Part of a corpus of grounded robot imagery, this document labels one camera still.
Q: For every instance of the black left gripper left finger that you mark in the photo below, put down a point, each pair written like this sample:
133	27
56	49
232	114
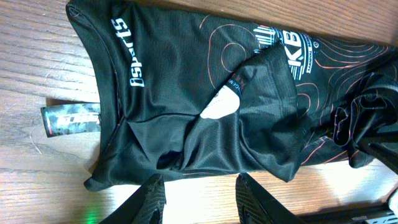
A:
144	206

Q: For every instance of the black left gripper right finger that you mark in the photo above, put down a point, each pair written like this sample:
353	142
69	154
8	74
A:
257	206

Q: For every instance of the black cycling jersey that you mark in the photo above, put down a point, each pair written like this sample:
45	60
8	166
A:
186	95

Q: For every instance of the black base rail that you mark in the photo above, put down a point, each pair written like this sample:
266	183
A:
380	214

